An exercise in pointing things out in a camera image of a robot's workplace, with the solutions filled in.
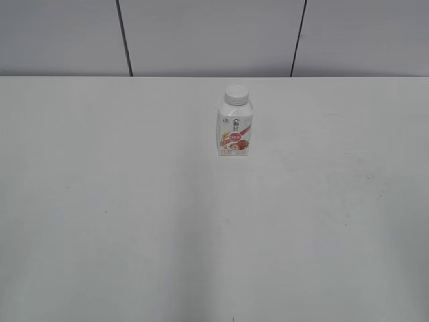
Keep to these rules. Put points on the white strawberry yogurt bottle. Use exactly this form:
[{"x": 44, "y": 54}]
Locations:
[{"x": 233, "y": 131}]

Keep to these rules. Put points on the white plastic bottle cap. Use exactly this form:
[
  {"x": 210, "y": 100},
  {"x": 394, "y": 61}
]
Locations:
[{"x": 236, "y": 95}]

